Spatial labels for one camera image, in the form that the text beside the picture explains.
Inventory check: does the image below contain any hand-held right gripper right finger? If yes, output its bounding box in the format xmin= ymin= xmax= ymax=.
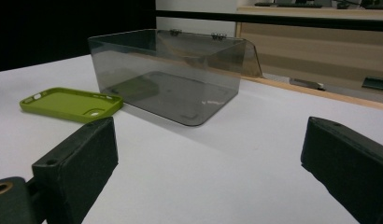
xmin=300 ymin=116 xmax=383 ymax=224

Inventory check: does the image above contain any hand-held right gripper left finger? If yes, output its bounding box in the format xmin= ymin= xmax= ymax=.
xmin=31 ymin=116 xmax=120 ymax=224

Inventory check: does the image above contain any green phone case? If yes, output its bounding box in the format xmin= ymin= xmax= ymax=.
xmin=19 ymin=87 xmax=124 ymax=124

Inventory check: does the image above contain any transparent grey lidded box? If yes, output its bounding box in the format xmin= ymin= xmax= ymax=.
xmin=87 ymin=28 xmax=264 ymax=127

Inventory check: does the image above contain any dark flat object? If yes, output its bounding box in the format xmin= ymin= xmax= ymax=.
xmin=362 ymin=76 xmax=383 ymax=92

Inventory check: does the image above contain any small grey flat object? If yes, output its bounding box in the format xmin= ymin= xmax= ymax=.
xmin=289 ymin=77 xmax=325 ymax=91

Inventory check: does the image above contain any light wooden desk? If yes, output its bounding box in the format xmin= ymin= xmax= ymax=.
xmin=234 ymin=5 xmax=383 ymax=94

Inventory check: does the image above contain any black keyboard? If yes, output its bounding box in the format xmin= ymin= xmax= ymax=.
xmin=254 ymin=1 xmax=323 ymax=9

